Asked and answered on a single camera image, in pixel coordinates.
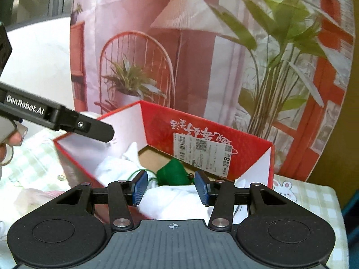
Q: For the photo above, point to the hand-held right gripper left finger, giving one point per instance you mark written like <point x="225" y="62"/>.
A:
<point x="139" y="188"/>

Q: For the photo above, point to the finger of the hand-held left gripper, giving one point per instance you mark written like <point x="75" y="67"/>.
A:
<point x="89" y="126"/>

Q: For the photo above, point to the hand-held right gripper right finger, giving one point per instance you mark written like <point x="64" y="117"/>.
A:
<point x="202" y="188"/>

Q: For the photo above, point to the white cloth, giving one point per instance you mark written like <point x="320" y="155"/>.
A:
<point x="171" y="200"/>

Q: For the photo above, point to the red strawberry print box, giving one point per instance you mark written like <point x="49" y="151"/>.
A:
<point x="160" y="123"/>

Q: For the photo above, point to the person's left hand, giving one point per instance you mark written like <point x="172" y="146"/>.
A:
<point x="16" y="139"/>

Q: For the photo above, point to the pink knitted cloth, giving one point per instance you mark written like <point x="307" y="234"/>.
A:
<point x="36" y="196"/>

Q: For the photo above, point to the green checked bunny bedsheet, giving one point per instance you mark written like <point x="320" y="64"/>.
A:
<point x="311" y="199"/>

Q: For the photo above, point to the printed room scene backdrop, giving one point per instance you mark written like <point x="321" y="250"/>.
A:
<point x="196" y="61"/>

